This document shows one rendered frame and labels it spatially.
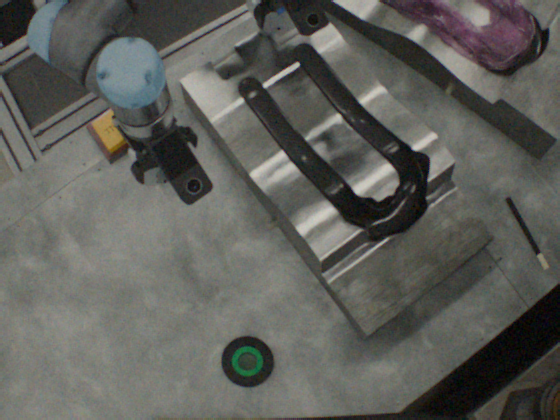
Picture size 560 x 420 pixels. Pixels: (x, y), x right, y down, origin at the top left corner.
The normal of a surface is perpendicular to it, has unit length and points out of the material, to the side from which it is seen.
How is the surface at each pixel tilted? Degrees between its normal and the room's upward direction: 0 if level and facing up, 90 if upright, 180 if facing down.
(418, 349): 0
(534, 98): 0
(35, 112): 0
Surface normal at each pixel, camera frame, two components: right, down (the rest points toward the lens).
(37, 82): 0.00, -0.25
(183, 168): 0.28, 0.15
